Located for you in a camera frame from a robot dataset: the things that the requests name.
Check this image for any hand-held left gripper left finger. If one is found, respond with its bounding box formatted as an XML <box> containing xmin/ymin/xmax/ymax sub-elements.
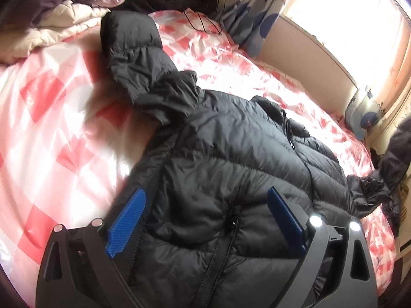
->
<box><xmin>35</xmin><ymin>188</ymin><xmax>151</xmax><ymax>308</ymax></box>

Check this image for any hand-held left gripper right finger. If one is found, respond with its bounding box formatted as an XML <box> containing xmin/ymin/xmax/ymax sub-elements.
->
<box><xmin>267</xmin><ymin>186</ymin><xmax>378</xmax><ymax>308</ymax></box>

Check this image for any black puffer jacket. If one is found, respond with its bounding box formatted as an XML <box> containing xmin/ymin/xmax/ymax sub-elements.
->
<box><xmin>100</xmin><ymin>10</ymin><xmax>411</xmax><ymax>308</ymax></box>

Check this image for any pink checkered bed quilt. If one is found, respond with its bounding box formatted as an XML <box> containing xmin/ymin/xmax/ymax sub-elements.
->
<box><xmin>0</xmin><ymin>9</ymin><xmax>397</xmax><ymax>296</ymax></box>

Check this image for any pink curtain with blue hem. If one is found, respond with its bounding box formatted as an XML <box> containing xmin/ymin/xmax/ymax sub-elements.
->
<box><xmin>221</xmin><ymin>0</ymin><xmax>287</xmax><ymax>59</ymax></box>
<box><xmin>344</xmin><ymin>13</ymin><xmax>411</xmax><ymax>142</ymax></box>

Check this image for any white quilted blanket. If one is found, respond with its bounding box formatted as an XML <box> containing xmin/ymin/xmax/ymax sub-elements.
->
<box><xmin>0</xmin><ymin>0</ymin><xmax>111</xmax><ymax>65</ymax></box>

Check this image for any bright window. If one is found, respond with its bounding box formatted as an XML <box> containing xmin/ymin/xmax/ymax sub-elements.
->
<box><xmin>285</xmin><ymin>0</ymin><xmax>410</xmax><ymax>89</ymax></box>

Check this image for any black charging cable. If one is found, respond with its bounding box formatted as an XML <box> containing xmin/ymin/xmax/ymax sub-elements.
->
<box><xmin>184</xmin><ymin>0</ymin><xmax>230</xmax><ymax>36</ymax></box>

